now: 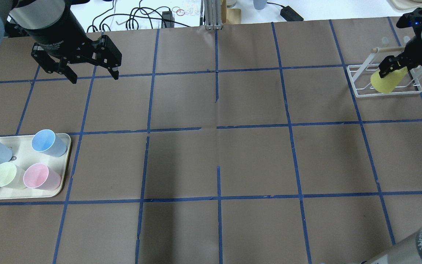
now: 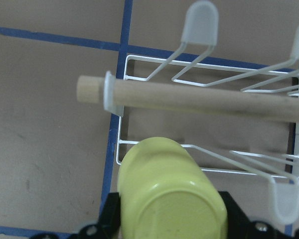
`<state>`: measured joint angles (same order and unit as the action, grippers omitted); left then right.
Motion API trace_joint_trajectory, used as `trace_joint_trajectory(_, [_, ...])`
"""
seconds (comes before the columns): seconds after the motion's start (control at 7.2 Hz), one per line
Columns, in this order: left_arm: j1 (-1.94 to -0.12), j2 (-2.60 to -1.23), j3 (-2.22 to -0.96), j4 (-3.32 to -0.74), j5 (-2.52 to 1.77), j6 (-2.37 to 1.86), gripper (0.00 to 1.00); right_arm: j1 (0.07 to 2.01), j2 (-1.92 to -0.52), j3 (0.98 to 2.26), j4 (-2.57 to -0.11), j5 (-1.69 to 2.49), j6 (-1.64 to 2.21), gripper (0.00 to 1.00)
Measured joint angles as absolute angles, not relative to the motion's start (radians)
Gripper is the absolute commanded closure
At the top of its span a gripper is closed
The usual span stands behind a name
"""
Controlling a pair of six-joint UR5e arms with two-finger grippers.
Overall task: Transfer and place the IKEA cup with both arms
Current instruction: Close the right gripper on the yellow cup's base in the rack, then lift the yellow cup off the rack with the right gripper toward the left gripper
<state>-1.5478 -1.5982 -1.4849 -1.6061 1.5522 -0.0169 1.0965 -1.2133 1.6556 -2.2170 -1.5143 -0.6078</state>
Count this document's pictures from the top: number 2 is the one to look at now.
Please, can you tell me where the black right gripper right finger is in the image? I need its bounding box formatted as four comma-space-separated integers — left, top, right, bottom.
219, 191, 251, 239

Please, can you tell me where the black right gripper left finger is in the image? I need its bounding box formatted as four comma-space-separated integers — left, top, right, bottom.
98, 192, 121, 239

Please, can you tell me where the yellow plastic cup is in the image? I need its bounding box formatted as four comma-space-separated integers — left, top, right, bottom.
117, 137, 228, 239

